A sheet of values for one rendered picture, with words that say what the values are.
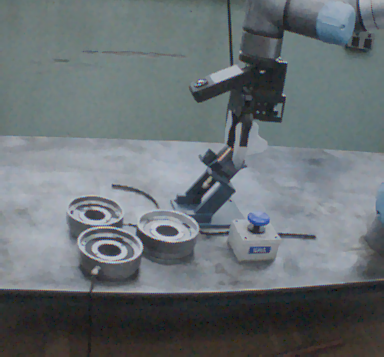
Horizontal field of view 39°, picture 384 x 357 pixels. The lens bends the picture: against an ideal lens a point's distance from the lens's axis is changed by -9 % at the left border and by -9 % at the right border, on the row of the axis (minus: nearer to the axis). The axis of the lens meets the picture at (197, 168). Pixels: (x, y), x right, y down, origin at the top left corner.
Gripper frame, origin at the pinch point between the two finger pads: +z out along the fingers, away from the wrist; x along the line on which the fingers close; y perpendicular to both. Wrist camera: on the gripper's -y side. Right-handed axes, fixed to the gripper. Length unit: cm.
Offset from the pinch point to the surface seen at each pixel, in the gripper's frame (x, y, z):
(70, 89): 150, -22, 36
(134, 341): -9.6, -16.6, 36.9
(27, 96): 150, -42, 40
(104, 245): -15.1, -24.4, 9.4
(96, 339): -8.8, -24.3, 36.9
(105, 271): -22.1, -25.1, 9.7
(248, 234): -14.9, -0.1, 7.4
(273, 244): -16.9, 4.1, 8.4
